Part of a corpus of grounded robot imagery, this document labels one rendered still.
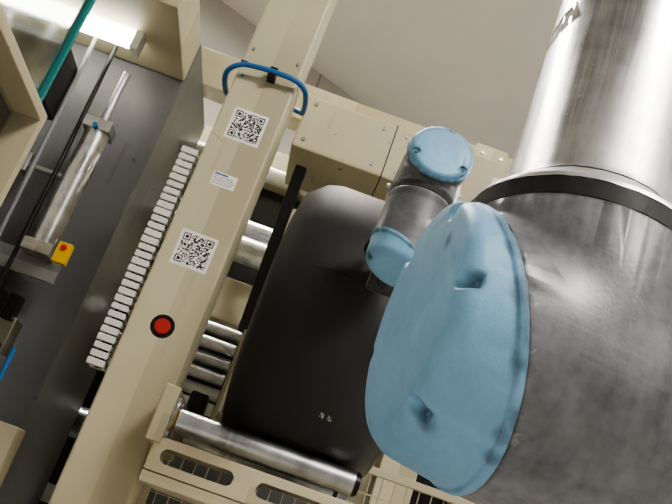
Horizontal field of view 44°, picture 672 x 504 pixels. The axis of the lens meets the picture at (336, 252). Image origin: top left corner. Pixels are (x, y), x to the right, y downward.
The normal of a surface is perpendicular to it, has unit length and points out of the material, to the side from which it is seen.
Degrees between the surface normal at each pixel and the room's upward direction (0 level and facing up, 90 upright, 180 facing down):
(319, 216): 63
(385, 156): 90
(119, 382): 90
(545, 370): 102
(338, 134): 90
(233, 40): 90
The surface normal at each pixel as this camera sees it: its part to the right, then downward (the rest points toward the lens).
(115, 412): 0.13, -0.32
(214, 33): 0.58, -0.11
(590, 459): -0.04, 0.33
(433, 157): 0.20, -0.50
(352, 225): 0.26, -0.70
